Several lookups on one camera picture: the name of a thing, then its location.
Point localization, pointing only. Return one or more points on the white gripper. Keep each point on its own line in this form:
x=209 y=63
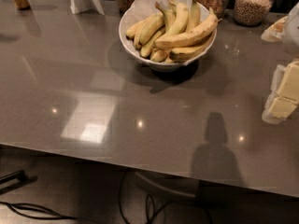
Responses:
x=292 y=32

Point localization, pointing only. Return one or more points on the large top yellow banana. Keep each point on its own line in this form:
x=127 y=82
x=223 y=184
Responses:
x=205 y=28

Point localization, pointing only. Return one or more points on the front lower yellow banana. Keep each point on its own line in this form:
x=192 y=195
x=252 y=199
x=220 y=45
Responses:
x=182 y=54

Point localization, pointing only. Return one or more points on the upright back yellow banana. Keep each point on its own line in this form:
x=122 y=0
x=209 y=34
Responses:
x=194 y=15

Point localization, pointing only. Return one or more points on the middle curved yellow banana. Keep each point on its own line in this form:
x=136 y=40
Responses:
x=175 y=17

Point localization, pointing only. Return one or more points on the small bottom yellow banana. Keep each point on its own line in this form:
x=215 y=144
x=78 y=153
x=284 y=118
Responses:
x=159 y=55

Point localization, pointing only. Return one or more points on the white ceramic bowl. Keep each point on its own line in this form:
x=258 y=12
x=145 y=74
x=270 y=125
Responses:
x=160 y=67

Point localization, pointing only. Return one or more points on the lower left yellow banana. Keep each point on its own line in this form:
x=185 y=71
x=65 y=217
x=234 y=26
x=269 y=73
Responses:
x=147 y=48

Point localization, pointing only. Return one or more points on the white paper bowl liner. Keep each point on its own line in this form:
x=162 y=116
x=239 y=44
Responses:
x=141 y=9

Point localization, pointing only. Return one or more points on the far left small banana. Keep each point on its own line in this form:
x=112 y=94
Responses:
x=134 y=30

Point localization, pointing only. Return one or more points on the glass jar of grains right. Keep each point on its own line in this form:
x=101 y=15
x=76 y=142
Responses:
x=251 y=12

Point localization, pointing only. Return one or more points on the black metal floor frame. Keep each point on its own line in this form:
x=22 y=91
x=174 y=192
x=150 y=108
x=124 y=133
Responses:
x=15 y=180

